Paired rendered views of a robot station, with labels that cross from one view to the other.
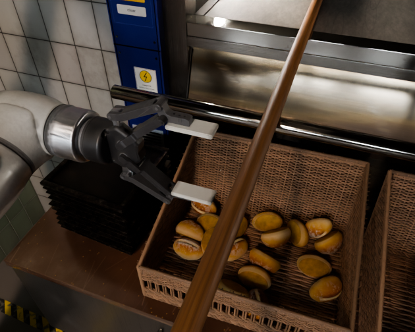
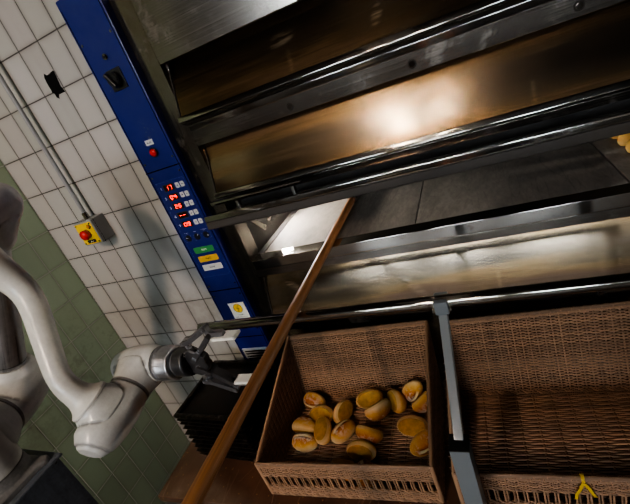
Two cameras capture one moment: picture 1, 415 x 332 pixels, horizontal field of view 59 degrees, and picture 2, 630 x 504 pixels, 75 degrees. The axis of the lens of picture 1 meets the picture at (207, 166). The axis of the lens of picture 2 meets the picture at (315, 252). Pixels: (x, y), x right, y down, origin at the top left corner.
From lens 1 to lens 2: 0.53 m
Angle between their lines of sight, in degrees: 20
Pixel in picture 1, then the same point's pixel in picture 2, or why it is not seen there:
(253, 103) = (320, 302)
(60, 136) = (158, 366)
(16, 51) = (146, 319)
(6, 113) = (126, 361)
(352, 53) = (366, 245)
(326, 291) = (421, 444)
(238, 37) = (289, 260)
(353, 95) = (386, 273)
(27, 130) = (139, 368)
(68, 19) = (175, 285)
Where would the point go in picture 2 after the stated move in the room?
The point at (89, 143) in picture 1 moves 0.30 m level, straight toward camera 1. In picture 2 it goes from (175, 365) to (191, 447)
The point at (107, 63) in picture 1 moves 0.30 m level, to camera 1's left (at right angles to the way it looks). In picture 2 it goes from (210, 307) to (145, 328)
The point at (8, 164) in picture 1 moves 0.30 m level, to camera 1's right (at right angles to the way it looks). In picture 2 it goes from (129, 392) to (244, 355)
